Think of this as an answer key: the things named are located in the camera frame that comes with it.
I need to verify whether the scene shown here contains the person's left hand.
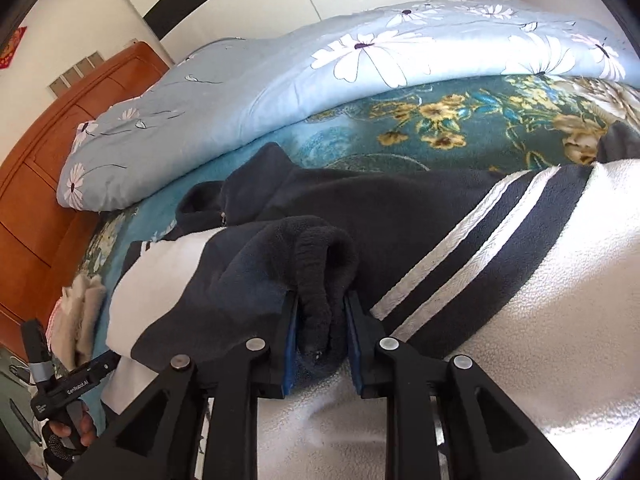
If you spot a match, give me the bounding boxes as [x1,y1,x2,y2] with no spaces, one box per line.
[49,399,99,450]

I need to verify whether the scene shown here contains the beige fluffy garment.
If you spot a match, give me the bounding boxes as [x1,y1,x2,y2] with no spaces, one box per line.
[50,275,108,372]

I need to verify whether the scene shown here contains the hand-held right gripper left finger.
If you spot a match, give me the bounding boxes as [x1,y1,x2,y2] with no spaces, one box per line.
[70,293,302,480]

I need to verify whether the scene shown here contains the wooden bed frame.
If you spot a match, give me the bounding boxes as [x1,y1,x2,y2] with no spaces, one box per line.
[0,41,171,361]

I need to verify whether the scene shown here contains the light blue floral quilt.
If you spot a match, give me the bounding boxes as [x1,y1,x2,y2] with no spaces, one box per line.
[56,0,640,212]

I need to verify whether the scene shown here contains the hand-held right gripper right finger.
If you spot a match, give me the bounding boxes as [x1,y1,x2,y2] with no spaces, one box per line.
[344,290,582,480]

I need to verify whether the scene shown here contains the navy and white fleece jacket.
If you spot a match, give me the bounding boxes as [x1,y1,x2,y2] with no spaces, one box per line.
[102,122,640,480]

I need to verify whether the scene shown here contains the red wall decoration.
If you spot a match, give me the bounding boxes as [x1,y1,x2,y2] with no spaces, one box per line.
[0,27,28,72]

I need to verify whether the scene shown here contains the white wall switch panel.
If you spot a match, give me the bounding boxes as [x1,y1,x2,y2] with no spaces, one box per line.
[47,50,104,99]

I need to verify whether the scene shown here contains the teal floral blanket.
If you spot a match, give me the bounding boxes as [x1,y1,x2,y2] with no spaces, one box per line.
[82,74,640,281]

